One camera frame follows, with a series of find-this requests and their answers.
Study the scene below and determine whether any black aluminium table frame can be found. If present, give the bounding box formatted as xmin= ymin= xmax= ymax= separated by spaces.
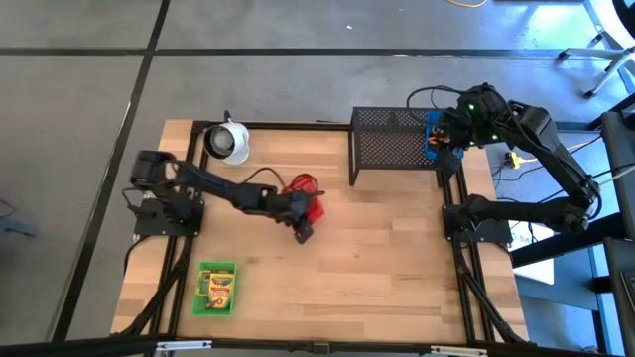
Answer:
xmin=0 ymin=118 xmax=611 ymax=357

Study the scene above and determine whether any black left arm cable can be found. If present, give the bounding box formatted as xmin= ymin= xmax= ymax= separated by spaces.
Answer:
xmin=237 ymin=167 xmax=289 ymax=194

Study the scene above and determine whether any black perforated metal shelf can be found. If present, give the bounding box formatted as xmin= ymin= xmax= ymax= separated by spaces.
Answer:
xmin=348 ymin=106 xmax=460 ymax=187

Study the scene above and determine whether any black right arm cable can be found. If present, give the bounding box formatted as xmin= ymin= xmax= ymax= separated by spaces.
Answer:
xmin=406 ymin=84 xmax=450 ymax=108

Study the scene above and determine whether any yellow green crayon box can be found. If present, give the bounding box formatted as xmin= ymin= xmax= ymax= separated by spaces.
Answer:
xmin=196 ymin=270 xmax=214 ymax=298
xmin=207 ymin=271 xmax=236 ymax=311

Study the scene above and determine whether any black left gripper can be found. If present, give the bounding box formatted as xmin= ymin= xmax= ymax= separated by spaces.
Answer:
xmin=271 ymin=190 xmax=316 ymax=244

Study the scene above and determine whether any white metal floor stand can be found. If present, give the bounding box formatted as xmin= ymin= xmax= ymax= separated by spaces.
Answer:
xmin=554 ymin=29 xmax=635 ymax=99

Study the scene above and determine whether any silver aluminium bracket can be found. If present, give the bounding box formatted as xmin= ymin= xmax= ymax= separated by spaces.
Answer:
xmin=156 ymin=339 xmax=213 ymax=352
xmin=429 ymin=345 xmax=490 ymax=357

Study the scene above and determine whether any green plastic basket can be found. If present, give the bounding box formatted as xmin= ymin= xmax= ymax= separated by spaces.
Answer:
xmin=190 ymin=260 xmax=239 ymax=318

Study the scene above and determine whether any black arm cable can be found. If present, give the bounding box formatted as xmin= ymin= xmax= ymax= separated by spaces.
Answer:
xmin=406 ymin=84 xmax=450 ymax=108
xmin=237 ymin=167 xmax=289 ymax=194

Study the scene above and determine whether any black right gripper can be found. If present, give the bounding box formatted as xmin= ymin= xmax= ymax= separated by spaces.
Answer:
xmin=436 ymin=109 xmax=477 ymax=173

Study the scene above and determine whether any black diagonal desk beam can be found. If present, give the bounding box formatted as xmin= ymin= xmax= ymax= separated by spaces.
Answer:
xmin=510 ymin=212 xmax=624 ymax=269

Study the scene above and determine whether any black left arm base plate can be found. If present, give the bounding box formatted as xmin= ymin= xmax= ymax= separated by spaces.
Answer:
xmin=127 ymin=197 xmax=205 ymax=238

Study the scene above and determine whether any red plastic basket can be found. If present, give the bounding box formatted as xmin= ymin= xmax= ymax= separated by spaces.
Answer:
xmin=281 ymin=172 xmax=327 ymax=223

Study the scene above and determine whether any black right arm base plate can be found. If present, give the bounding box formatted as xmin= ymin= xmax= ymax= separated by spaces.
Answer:
xmin=443 ymin=205 xmax=513 ymax=245

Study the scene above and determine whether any blue plastic basket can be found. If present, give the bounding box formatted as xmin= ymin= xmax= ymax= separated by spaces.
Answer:
xmin=424 ymin=110 xmax=465 ymax=163

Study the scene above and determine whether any white box under table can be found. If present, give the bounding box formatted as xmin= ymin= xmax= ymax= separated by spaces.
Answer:
xmin=512 ymin=232 xmax=556 ymax=287

